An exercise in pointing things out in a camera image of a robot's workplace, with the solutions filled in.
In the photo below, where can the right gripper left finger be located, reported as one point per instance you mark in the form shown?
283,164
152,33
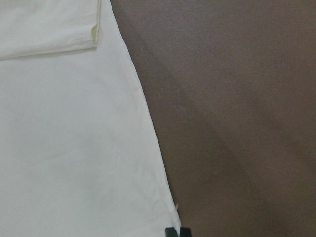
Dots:
171,232

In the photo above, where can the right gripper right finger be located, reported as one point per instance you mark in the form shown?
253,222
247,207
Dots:
185,232

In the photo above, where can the cream long-sleeve shirt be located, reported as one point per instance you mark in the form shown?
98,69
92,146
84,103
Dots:
79,156

